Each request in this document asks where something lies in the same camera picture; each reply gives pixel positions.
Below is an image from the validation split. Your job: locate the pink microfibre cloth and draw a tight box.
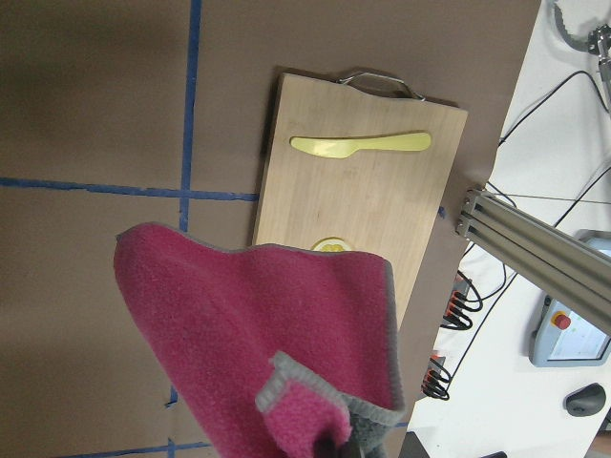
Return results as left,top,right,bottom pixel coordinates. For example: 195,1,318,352
114,223,405,457

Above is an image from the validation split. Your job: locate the lemon slice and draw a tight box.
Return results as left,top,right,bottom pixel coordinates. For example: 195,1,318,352
311,237,353,253

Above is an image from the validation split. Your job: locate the wooden cutting board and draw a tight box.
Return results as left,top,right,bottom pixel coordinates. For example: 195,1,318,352
253,73,468,317

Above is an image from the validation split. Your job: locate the yellow plastic knife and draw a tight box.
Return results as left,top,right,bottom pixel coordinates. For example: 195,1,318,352
289,132,432,159

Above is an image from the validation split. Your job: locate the orange connector block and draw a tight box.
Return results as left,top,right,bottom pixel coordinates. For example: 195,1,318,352
421,354,452,401
440,271,483,331

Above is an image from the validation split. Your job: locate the blue tape strip far lengthwise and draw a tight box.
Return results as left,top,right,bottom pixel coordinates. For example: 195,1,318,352
166,0,202,457

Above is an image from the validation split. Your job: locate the blue tape strip lengthwise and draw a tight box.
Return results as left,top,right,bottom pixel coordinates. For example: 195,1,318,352
166,0,202,457
1,177,259,202

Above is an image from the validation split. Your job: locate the grey teach pendant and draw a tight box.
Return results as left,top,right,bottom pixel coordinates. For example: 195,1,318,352
528,229,611,368

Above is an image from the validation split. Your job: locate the black computer mouse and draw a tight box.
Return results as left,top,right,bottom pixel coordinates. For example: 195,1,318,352
564,384,606,417

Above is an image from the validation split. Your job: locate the aluminium frame post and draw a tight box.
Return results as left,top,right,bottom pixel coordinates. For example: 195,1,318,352
455,189,610,333

